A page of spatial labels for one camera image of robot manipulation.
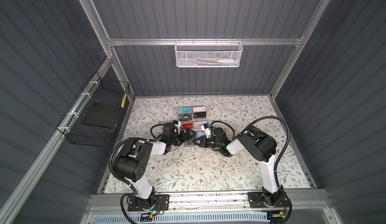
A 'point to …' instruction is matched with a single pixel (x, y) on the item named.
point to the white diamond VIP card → (197, 125)
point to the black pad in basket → (101, 114)
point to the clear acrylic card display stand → (192, 117)
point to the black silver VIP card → (185, 116)
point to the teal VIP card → (185, 110)
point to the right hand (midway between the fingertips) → (194, 143)
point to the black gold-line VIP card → (199, 114)
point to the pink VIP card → (199, 109)
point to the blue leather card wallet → (189, 142)
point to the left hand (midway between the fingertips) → (192, 135)
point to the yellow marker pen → (123, 101)
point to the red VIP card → (186, 125)
